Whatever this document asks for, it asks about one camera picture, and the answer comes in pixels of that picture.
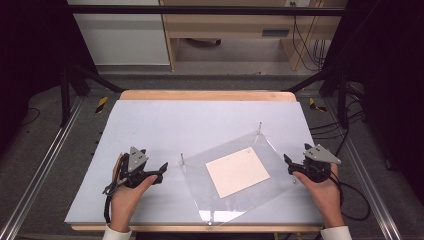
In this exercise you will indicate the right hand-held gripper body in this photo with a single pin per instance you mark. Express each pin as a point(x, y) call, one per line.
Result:
point(318, 163)

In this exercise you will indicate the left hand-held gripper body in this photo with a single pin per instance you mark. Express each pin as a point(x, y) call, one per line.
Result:
point(136, 160)

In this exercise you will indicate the clear acrylic frame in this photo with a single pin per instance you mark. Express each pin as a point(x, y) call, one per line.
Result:
point(200, 186)

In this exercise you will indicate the person's right hand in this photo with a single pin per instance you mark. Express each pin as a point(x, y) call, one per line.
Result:
point(325, 200)

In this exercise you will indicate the person's left hand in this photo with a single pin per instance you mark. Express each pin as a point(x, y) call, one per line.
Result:
point(125, 206)

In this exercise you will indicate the thin metal pin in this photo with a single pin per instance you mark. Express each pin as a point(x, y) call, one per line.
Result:
point(182, 158)
point(259, 128)

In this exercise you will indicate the beige card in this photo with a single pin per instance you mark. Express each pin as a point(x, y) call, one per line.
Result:
point(237, 172)

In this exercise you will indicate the black metal stand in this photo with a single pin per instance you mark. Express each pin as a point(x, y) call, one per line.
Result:
point(342, 100)
point(65, 96)

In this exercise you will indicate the wooden table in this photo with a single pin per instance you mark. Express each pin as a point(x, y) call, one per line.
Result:
point(206, 95)

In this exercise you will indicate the dark curtain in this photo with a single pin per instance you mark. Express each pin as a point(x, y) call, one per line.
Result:
point(393, 83)
point(30, 50)

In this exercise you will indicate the white cabinet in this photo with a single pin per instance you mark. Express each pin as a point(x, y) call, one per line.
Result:
point(123, 36)

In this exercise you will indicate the grey desk label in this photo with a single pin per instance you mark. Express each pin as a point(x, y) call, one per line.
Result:
point(275, 33)

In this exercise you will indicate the white and black device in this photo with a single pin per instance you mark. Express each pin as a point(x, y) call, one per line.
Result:
point(203, 42)

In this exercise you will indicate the wooden cabinet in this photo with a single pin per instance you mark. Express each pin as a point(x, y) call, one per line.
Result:
point(230, 23)

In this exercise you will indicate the black metal crossbar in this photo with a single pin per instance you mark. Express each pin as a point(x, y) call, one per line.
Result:
point(200, 10)

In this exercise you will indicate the aluminium floor rail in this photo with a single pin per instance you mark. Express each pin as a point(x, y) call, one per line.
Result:
point(50, 156)
point(365, 180)

